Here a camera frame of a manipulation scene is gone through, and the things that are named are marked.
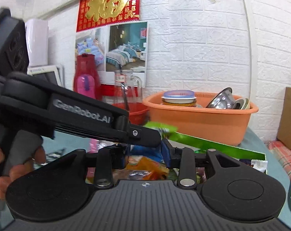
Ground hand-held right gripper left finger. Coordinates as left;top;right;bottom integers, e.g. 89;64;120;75
43;146;126;189

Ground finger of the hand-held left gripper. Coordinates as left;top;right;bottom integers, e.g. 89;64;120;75
126;122;163;148

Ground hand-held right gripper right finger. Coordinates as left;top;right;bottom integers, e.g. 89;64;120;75
161;140;255;189

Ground green snack packet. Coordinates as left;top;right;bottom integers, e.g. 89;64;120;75
144;121;178;135

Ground green cardboard box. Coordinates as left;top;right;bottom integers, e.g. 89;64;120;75
160;130;266;174

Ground person's left hand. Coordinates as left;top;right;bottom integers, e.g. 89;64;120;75
0;135;46;200

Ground blue snack packet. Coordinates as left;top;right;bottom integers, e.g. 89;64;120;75
130;147;164;162

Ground orange snack packet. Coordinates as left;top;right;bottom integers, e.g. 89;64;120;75
125;156;170;180

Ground red plastic basket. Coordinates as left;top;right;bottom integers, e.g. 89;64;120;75
111;102;149;126

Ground white framed board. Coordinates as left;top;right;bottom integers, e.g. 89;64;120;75
28;65;64;87

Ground orange plastic basin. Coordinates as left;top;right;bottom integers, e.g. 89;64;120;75
143;91;259;147

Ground dark stirring stick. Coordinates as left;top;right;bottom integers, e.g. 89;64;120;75
121;83;130;111

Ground pink thermos bottle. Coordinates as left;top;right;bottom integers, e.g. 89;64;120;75
78;74;96;99

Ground blue lidded food container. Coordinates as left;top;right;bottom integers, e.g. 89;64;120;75
161;90;197;107

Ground glass jar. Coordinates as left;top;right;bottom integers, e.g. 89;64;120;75
114;70;143;104

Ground red plastic pitcher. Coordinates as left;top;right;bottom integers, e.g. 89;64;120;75
73;54;103;100

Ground red and white gift box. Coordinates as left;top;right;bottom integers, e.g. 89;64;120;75
101;84;117;104

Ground steel bowl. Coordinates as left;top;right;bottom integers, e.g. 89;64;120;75
206;87;237;109

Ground ceramic bowl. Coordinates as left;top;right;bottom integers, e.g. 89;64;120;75
234;98;251;110

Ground teal printed tablecloth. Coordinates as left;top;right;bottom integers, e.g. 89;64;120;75
32;126;291;224

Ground red plaid cloth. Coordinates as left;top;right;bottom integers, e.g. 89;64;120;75
267;141;291;181

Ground brown cardboard box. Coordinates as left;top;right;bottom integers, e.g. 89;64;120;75
277;87;291;151

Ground bedding wall poster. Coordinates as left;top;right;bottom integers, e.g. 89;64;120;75
75;21;148;74

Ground red and gold wall poster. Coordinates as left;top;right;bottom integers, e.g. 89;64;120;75
76;0;140;32

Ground white wall conduit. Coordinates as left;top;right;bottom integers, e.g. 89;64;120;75
238;0;253;94

